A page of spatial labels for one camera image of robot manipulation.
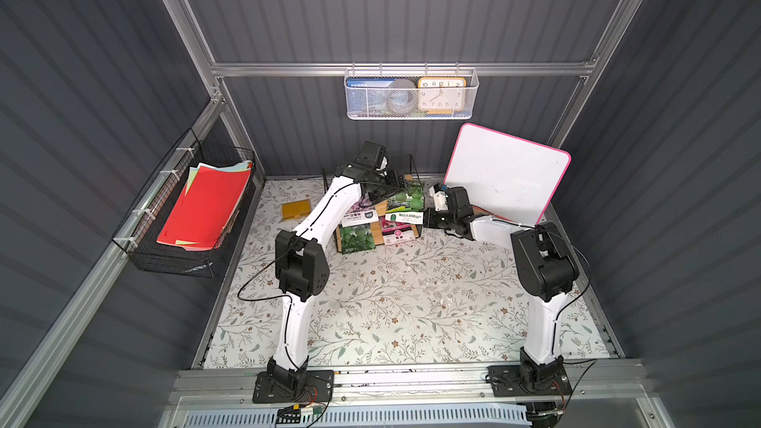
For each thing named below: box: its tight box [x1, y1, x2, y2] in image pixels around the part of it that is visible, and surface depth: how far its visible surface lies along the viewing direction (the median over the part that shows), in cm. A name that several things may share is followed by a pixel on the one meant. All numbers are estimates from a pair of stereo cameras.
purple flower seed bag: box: [340, 193, 380, 228], surface depth 88 cm
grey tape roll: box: [386, 78, 418, 115], surface depth 90 cm
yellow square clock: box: [418, 77, 467, 114], surface depth 90 cm
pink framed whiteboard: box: [443, 122, 572, 225], surface depth 97 cm
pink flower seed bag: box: [380, 217, 416, 245], surface depth 104 cm
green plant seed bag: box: [384, 180, 425, 225], surface depth 91 cm
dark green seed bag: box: [340, 223, 376, 255], surface depth 101 cm
